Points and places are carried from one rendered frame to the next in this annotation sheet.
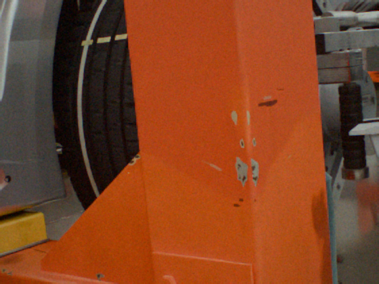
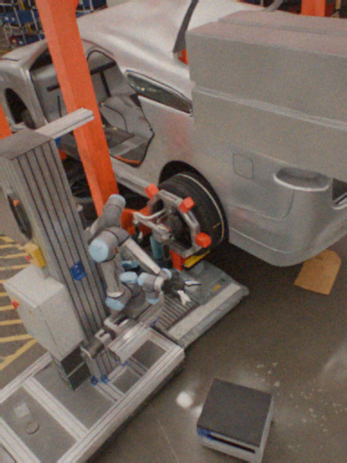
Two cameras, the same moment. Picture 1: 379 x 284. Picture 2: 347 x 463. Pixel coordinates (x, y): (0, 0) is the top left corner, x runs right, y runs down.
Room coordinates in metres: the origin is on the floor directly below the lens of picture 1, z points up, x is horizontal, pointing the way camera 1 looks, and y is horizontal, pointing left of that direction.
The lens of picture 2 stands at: (2.09, -2.88, 2.93)
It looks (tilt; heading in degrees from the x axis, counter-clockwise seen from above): 38 degrees down; 104
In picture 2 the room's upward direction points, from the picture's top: 9 degrees counter-clockwise
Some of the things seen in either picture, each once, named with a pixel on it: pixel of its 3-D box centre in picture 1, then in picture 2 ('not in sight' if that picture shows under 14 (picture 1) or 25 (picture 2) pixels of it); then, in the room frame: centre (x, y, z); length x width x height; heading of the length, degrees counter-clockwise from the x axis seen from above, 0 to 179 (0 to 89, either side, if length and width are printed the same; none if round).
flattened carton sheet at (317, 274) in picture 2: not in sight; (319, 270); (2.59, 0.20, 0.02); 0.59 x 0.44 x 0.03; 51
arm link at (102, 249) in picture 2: not in sight; (111, 273); (1.21, -1.09, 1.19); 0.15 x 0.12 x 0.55; 71
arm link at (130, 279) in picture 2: not in sight; (129, 283); (1.25, -0.97, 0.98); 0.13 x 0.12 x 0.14; 71
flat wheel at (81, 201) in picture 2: not in sight; (94, 193); (0.27, 0.98, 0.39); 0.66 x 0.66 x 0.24
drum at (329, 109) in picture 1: (312, 105); (166, 229); (1.36, -0.23, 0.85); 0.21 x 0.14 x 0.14; 51
